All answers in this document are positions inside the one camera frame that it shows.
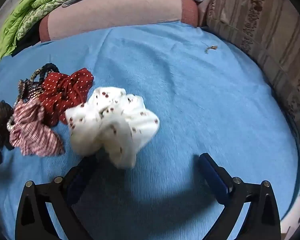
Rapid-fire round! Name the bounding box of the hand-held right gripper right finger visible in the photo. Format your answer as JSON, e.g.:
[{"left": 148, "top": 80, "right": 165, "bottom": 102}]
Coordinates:
[{"left": 199, "top": 152, "right": 282, "bottom": 240}]

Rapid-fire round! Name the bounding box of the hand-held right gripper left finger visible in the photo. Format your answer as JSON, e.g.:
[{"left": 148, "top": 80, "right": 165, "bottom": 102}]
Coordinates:
[{"left": 16, "top": 152, "right": 100, "bottom": 240}]

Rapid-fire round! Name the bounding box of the red white striped scrunchie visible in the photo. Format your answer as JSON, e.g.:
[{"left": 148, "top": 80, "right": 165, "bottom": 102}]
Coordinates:
[{"left": 9, "top": 97, "right": 65, "bottom": 157}]

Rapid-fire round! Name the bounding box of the white dotted scrunchie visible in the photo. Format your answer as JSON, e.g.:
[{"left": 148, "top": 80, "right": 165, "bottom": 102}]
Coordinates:
[{"left": 65, "top": 86, "right": 161, "bottom": 168}]

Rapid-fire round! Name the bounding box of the white pearl bracelet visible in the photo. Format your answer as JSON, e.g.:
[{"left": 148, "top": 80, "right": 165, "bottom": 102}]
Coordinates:
[{"left": 5, "top": 115, "right": 15, "bottom": 133}]

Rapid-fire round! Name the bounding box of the red polka dot scrunchie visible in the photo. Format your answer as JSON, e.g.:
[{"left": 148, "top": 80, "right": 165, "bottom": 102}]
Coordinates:
[{"left": 39, "top": 67, "right": 95, "bottom": 127}]

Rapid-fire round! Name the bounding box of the grey sheer scrunchie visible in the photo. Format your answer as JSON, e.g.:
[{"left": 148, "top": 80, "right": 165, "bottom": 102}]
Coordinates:
[{"left": 0, "top": 100, "right": 14, "bottom": 150}]

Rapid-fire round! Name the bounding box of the gold black beaded hair tie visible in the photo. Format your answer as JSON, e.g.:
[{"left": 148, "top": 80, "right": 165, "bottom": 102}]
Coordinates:
[{"left": 16, "top": 67, "right": 49, "bottom": 100}]

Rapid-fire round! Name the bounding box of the blue cloth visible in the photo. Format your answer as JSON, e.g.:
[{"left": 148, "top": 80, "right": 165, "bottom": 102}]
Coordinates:
[{"left": 0, "top": 21, "right": 300, "bottom": 240}]

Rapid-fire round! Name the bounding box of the small metal brooch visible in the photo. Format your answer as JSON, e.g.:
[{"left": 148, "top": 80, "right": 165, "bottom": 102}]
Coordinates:
[{"left": 204, "top": 44, "right": 218, "bottom": 55}]

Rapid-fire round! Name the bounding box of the striped patterned sofa cushion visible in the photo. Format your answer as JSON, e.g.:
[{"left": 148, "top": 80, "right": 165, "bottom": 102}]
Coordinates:
[{"left": 199, "top": 0, "right": 300, "bottom": 188}]

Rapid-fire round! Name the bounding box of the pink cushion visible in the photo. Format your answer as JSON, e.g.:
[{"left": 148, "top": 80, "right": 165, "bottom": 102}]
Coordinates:
[{"left": 39, "top": 0, "right": 199, "bottom": 43}]

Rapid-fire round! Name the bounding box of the green quilt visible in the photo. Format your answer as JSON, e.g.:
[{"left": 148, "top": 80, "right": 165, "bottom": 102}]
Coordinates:
[{"left": 0, "top": 0, "right": 88, "bottom": 63}]

